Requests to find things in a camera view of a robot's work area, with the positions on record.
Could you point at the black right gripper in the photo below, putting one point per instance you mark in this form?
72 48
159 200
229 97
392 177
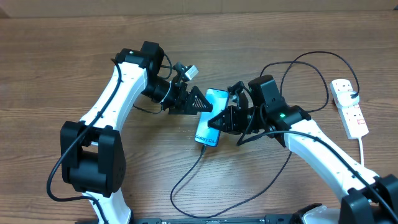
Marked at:
230 114

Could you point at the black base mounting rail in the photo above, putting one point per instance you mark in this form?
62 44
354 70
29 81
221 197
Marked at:
267 219

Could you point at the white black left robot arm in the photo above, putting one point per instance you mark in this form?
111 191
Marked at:
92 156

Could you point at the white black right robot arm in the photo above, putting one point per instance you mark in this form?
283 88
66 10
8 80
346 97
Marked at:
364 196

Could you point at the white charger plug adapter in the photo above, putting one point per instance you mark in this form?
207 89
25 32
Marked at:
345 99

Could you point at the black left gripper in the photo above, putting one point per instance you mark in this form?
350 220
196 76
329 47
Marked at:
180 101

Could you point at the white power strip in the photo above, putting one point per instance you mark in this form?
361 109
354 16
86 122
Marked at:
352 118

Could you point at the blue Galaxy S24 smartphone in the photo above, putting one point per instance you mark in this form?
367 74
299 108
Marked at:
205 134

